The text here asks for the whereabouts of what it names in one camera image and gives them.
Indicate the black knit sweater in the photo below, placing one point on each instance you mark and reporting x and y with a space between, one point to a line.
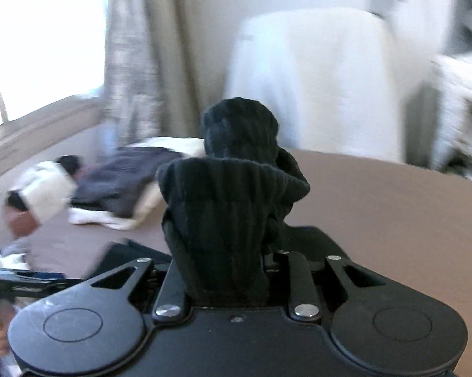
226 210

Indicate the brown leather pouch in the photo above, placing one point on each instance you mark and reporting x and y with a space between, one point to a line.
20 223

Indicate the white floral cloth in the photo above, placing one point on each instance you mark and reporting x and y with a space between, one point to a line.
43 190

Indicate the black knit hat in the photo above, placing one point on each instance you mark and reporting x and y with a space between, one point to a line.
71 164

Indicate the window sill ledge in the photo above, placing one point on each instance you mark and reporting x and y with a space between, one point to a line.
29 135

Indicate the dark grey folded garment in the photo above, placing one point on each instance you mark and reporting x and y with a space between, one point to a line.
117 185

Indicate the cream white folded garment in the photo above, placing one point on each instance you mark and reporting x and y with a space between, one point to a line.
188 147

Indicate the silver patterned curtain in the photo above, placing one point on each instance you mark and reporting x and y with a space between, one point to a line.
133 87

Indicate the olive green curtain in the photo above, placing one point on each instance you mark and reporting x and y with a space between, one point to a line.
168 29

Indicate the white quilted blanket pile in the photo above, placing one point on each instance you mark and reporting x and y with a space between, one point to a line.
453 134

